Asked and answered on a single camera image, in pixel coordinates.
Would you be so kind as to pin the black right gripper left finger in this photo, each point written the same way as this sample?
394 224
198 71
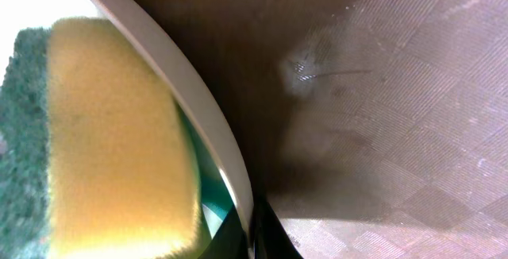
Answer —
229 242

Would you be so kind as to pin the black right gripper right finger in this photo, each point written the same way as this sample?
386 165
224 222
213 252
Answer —
270 240

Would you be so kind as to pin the green yellow sponge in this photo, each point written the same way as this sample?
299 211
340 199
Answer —
98 162

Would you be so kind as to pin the white plate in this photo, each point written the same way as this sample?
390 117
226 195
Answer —
25 28

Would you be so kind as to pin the dark grey serving tray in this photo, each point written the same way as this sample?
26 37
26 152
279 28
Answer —
375 128

